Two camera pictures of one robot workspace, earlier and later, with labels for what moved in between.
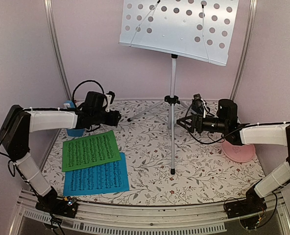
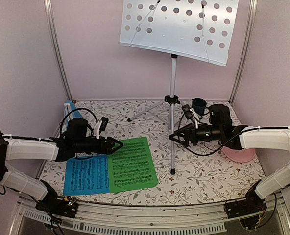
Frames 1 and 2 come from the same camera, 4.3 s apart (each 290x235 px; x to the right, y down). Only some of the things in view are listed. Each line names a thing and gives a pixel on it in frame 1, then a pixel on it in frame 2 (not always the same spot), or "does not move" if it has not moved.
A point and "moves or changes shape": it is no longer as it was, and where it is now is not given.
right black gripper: x=197 y=120 to x=189 y=132
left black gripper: x=113 y=120 to x=107 y=150
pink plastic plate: x=237 y=152 does not move
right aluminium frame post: x=242 y=59 does not move
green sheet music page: x=88 y=151 moves or changes shape
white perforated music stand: x=202 y=30 does not move
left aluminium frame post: x=51 y=21 does not move
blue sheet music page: x=109 y=177 does not move
